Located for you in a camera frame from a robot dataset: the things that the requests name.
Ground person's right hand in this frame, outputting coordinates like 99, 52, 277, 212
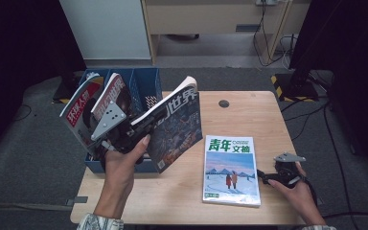
266, 161, 318, 213

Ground thick black floor cable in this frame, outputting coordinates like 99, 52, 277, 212
324, 210, 368, 221

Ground dark blue cover magazine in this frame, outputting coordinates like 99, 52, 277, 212
130, 75, 204, 174

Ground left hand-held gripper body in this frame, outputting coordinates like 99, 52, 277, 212
90, 100, 156, 155

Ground snow scene cover magazine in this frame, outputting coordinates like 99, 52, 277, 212
202, 134, 262, 208

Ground portrait cover magazine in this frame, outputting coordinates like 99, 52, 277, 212
59, 72, 109, 158

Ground black stand base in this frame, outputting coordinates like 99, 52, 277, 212
52, 71, 84, 104

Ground blue plastic file rack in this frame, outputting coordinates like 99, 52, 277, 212
79, 67, 167, 174

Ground black stand with striped tape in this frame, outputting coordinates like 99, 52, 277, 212
270, 72, 320, 104

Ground long black floor cable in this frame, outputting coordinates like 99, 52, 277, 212
323, 102, 353, 221

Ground person's left hand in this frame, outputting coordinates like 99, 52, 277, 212
103, 133, 151, 194

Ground black hanging cable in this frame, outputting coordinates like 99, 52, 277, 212
252, 0, 272, 67

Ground right hand-held gripper cable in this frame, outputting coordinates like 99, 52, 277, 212
301, 178, 319, 207

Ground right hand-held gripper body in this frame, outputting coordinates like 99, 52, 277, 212
272, 151, 308, 189

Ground thin black floor cable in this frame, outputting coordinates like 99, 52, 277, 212
12, 103, 33, 123

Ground grey cable tangle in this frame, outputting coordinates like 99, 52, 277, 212
278, 34, 299, 70

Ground grey tape strip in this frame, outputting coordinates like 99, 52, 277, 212
66, 195, 89, 207

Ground beige wooden desk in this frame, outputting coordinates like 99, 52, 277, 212
140, 0, 311, 66

